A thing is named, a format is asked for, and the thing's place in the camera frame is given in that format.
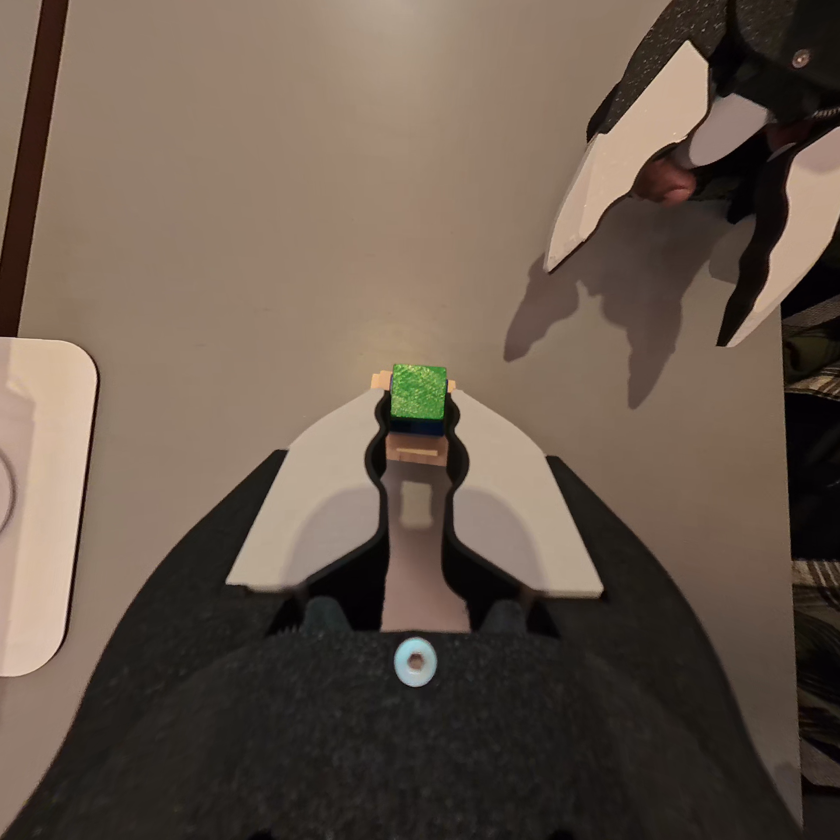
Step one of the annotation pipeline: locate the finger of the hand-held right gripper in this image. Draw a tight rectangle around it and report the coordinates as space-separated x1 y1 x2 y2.
543 41 711 274
717 125 840 347

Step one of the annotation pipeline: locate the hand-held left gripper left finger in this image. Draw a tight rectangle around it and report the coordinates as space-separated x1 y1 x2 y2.
225 387 389 630

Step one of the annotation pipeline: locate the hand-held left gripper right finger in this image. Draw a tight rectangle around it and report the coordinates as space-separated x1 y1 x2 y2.
441 387 605 630

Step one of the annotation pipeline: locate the large natural wooden cube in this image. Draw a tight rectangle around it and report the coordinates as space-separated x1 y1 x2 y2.
371 372 460 469

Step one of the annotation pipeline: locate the small natural wooden cube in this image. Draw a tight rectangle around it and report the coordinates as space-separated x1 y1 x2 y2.
382 377 458 455

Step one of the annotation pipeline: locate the blue wooden cube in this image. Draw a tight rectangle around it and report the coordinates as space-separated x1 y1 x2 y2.
387 377 457 437

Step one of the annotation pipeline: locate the green wooden cube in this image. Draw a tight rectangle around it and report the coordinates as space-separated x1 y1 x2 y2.
389 364 448 421

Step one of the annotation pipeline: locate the person's right hand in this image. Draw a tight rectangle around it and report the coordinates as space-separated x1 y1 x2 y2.
631 150 697 207

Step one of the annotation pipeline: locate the person's plaid shirt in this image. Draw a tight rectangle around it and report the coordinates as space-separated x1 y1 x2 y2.
784 308 840 788

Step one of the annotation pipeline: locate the white document stand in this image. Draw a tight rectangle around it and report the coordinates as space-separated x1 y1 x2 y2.
0 338 99 677

